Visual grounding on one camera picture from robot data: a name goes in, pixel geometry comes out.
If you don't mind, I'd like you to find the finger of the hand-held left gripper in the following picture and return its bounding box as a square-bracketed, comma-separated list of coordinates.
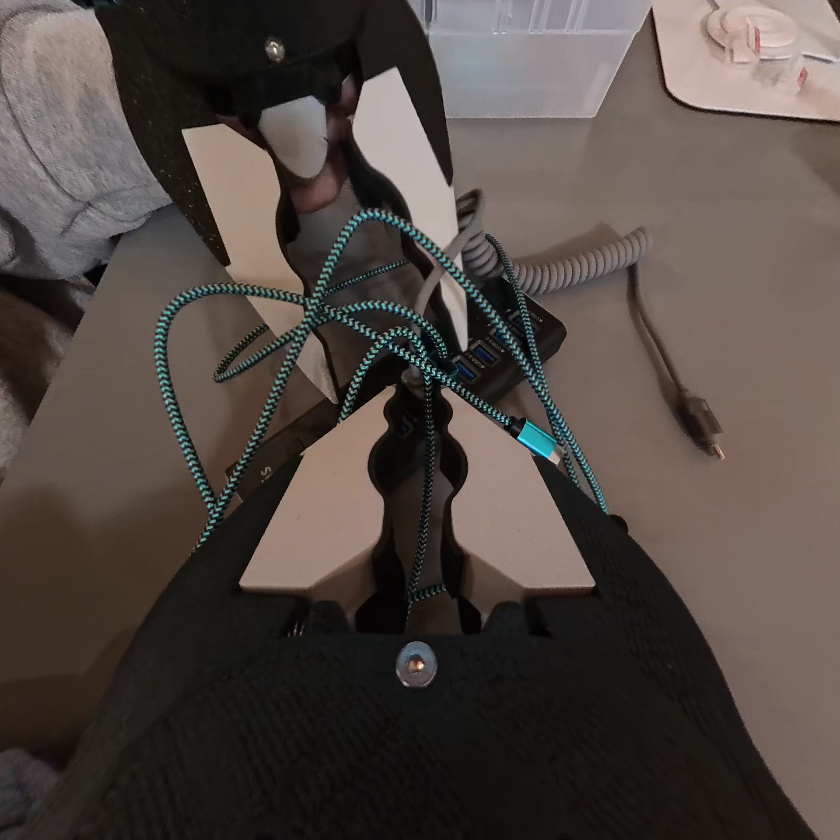
[348, 67, 469, 347]
[180, 118, 343, 404]

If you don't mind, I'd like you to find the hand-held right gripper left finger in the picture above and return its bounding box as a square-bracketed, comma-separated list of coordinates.
[239, 386, 409, 632]

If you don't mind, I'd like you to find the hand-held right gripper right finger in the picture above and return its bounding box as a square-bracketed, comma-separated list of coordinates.
[445, 387, 596, 611]

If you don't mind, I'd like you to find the teal braided usb cable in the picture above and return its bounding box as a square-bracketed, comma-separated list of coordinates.
[154, 209, 611, 608]

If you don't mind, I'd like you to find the person's left hand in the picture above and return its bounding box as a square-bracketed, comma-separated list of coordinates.
[290, 131, 360, 213]

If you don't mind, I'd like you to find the clear plastic container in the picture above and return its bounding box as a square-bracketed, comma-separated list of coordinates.
[423, 0, 652, 121]

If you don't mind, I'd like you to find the person's grey clothing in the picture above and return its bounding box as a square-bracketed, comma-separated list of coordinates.
[0, 282, 74, 473]

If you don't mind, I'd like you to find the white tape roll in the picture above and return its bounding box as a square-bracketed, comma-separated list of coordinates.
[705, 7, 816, 97]

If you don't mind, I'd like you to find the blue grey fabric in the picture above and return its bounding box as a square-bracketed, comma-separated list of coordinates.
[0, 748, 63, 840]

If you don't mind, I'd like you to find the grey coiled cable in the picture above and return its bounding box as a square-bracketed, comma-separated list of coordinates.
[407, 189, 726, 462]

